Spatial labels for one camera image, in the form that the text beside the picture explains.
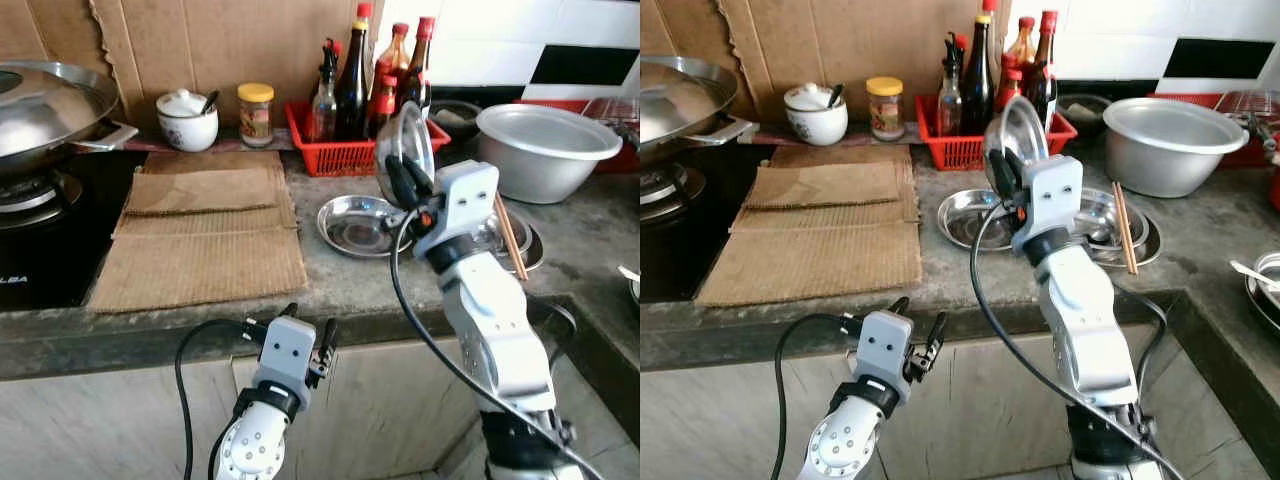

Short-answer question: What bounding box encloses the kitchen counter cabinet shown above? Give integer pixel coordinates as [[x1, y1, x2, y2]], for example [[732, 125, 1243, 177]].
[[640, 330, 1280, 480], [0, 335, 641, 480]]

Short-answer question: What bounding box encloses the red plastic basket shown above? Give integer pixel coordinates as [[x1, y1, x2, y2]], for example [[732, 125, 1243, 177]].
[[915, 94, 1079, 171], [285, 98, 452, 178]]

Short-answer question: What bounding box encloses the dark bowl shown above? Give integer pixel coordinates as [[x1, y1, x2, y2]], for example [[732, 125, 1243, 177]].
[[430, 99, 487, 141], [1055, 93, 1113, 136]]

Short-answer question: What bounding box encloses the small red-capped bottle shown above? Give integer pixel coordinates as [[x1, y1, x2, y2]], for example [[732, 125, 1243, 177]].
[[368, 75, 399, 141], [996, 68, 1025, 111]]

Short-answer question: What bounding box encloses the steel bowl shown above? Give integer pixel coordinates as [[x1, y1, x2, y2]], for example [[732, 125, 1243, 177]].
[[480, 205, 521, 251], [1083, 188, 1136, 251]]

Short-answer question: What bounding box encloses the clear spray bottle black trigger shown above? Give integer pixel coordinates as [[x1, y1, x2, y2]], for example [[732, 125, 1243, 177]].
[[311, 38, 341, 143], [937, 32, 966, 138]]

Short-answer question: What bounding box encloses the tall dark sauce bottle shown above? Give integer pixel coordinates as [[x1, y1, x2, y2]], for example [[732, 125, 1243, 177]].
[[960, 0, 997, 136], [334, 2, 373, 141]]

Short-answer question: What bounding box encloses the dark sauce bottle red cap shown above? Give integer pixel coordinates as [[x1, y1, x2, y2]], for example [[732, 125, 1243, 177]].
[[398, 16, 437, 113], [1025, 10, 1061, 126]]

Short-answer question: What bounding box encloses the wooden chopstick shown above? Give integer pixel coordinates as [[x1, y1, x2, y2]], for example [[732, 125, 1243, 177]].
[[493, 192, 525, 280], [1111, 182, 1135, 273], [1115, 182, 1140, 274], [497, 192, 530, 281]]

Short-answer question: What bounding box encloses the large corrugated cardboard mat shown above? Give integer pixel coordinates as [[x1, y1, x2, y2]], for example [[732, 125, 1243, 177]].
[[697, 145, 923, 307], [88, 150, 309, 314]]

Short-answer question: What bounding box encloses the aluminium pot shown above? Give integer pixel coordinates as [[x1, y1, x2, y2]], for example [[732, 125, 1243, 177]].
[[476, 103, 624, 205], [1103, 97, 1251, 199]]

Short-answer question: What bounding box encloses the amber bottle red cap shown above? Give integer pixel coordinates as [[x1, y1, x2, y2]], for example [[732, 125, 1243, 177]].
[[375, 22, 412, 96], [1005, 16, 1038, 81]]

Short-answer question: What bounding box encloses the glass jar yellow lid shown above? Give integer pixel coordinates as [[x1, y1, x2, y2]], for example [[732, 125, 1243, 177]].
[[237, 82, 276, 149], [866, 77, 905, 142]]

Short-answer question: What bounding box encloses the folded corrugated cardboard piece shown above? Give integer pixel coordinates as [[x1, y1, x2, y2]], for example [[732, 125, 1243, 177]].
[[735, 160, 906, 211], [125, 166, 293, 217]]

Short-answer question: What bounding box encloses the white ceramic lidded jar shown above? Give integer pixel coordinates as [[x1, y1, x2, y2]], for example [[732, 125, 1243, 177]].
[[783, 83, 849, 147], [156, 88, 220, 153]]

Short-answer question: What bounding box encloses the gas burner grate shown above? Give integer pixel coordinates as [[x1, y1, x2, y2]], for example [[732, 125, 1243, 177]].
[[0, 170, 83, 231], [640, 165, 691, 216]]

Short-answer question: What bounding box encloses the black glass gas stove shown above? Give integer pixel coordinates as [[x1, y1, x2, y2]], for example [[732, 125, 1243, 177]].
[[640, 150, 751, 304], [0, 150, 143, 311]]

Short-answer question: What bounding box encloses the large steel wok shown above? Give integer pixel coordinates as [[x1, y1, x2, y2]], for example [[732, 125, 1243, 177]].
[[640, 56, 759, 161], [0, 60, 140, 179]]

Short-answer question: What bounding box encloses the steel wok lid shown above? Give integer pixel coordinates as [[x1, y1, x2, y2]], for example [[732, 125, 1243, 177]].
[[0, 68, 101, 156], [640, 60, 723, 146]]

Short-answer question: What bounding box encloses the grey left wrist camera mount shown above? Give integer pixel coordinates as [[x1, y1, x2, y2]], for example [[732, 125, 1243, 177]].
[[258, 315, 319, 396], [855, 310, 916, 389]]

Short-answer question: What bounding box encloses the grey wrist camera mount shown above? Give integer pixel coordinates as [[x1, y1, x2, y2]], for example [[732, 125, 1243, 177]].
[[413, 160, 499, 259], [855, 310, 916, 389], [258, 315, 319, 396], [1012, 155, 1084, 251]]

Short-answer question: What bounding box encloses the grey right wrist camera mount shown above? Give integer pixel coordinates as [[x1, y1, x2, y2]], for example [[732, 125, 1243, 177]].
[[413, 160, 499, 259], [1012, 155, 1084, 251]]

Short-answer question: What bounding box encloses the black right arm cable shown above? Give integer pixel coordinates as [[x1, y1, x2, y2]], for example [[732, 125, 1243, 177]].
[[390, 205, 606, 480], [968, 200, 1186, 480]]

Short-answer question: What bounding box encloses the thin black cable loop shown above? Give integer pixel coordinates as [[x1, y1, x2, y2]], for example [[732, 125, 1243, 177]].
[[526, 295, 580, 401], [1133, 288, 1171, 399]]

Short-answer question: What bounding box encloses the wire mesh strainer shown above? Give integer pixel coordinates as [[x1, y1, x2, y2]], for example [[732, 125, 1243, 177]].
[[1213, 90, 1280, 141], [580, 96, 641, 126]]

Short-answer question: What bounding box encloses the brown cardboard wall sheet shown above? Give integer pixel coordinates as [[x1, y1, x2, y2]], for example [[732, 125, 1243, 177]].
[[640, 0, 736, 61], [0, 0, 111, 71], [720, 0, 1001, 126], [88, 0, 387, 131]]

